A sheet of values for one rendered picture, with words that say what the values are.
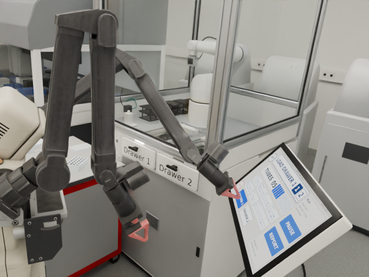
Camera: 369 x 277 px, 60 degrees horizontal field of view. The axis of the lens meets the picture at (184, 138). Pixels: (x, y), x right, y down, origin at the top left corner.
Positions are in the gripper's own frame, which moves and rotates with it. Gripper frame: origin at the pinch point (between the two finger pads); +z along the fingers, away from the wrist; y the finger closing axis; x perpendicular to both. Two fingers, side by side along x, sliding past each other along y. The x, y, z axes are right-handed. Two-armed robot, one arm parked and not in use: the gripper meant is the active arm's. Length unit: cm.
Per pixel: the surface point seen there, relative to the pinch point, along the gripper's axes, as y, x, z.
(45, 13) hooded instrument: 110, 29, -126
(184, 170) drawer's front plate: 40.5, 20.7, -8.7
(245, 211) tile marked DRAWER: -9.0, -0.3, 1.4
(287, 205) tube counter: -21.3, -14.8, 1.6
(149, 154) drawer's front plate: 58, 34, -24
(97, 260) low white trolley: 58, 112, 2
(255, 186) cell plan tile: 0.3, -7.7, 1.4
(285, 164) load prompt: -1.6, -21.4, 1.6
